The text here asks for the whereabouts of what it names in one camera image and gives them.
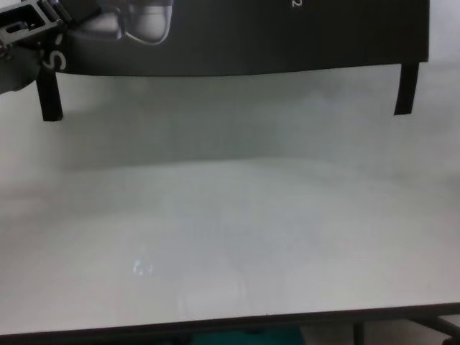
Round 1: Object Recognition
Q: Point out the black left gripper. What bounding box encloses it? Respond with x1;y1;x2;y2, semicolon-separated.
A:
0;0;107;96

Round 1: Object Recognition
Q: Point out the black robot print poster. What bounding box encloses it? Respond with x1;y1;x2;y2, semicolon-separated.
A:
35;0;431;78

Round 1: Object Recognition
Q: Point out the black tape strip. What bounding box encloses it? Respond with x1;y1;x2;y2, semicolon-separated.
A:
34;69;64;123
393;62;421;116

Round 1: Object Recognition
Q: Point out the dark metal table brace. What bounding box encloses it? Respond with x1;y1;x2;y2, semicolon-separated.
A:
409;316;460;342

